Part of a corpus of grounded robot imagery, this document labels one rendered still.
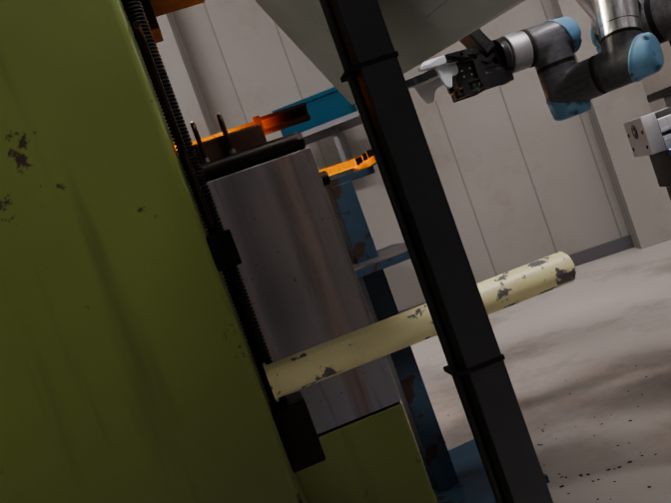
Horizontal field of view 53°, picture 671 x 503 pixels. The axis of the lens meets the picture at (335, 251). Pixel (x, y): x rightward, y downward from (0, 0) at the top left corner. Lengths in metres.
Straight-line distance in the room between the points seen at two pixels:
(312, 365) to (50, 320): 0.31
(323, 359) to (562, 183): 3.69
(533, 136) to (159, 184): 3.78
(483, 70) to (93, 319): 0.86
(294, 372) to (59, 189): 0.36
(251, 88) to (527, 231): 2.02
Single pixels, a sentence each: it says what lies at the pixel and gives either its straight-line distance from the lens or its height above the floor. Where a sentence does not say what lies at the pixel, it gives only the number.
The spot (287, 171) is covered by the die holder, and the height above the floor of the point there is 0.89.
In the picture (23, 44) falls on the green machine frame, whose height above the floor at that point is 1.09.
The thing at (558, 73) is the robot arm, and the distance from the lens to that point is 1.40.
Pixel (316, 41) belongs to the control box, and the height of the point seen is 1.00.
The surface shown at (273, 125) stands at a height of 0.99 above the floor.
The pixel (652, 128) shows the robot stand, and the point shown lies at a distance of 1.71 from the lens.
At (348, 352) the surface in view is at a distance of 0.87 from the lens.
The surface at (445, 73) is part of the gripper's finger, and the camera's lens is 1.28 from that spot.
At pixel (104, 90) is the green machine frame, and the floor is 1.02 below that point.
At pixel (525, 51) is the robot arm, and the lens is 1.38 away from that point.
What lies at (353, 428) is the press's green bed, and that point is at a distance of 1.13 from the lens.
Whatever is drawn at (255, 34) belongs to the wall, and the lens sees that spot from 4.63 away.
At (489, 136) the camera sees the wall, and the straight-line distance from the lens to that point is 4.41.
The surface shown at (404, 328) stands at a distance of 0.88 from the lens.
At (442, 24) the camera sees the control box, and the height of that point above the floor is 0.94.
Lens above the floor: 0.79
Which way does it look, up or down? 3 degrees down
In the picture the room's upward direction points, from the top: 20 degrees counter-clockwise
